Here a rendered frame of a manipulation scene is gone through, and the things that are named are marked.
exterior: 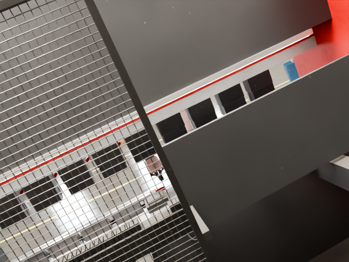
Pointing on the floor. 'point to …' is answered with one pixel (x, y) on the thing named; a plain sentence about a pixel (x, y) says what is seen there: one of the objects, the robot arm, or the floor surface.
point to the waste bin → (291, 70)
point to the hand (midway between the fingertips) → (161, 178)
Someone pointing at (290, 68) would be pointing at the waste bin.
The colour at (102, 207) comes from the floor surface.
